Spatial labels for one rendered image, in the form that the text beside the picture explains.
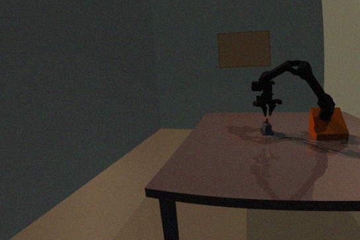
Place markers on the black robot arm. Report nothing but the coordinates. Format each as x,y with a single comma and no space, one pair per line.
304,71

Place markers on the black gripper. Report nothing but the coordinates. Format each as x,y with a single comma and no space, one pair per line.
267,97

